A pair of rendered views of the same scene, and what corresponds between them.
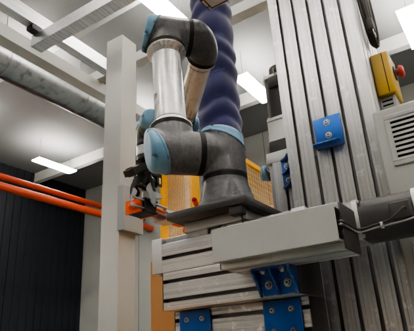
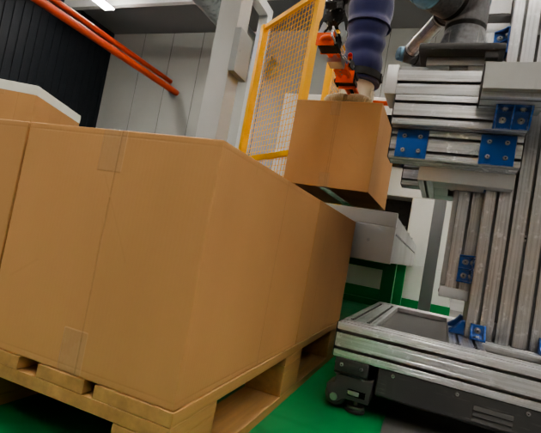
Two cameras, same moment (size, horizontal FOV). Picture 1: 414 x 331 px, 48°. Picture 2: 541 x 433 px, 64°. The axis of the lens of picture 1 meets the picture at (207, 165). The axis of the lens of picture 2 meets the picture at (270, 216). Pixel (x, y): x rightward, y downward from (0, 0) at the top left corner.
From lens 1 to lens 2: 0.71 m
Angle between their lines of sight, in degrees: 22
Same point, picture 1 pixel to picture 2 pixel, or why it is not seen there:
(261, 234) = (537, 74)
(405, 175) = not seen: outside the picture
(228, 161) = (481, 14)
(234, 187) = (481, 38)
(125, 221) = (237, 64)
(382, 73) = not seen: outside the picture
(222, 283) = (455, 112)
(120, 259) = (224, 97)
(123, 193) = (240, 35)
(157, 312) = (296, 143)
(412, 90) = not seen: hidden behind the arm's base
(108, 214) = (220, 52)
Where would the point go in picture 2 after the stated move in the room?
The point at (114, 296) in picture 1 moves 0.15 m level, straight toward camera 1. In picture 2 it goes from (213, 128) to (219, 125)
